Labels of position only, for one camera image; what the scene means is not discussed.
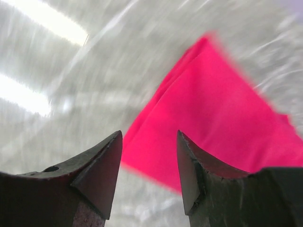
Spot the red t shirt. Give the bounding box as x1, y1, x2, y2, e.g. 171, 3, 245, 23
122, 35, 303, 192

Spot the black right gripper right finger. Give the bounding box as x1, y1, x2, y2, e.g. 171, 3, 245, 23
177, 131, 303, 227

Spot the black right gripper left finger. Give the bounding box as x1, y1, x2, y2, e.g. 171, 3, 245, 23
0, 131, 123, 227

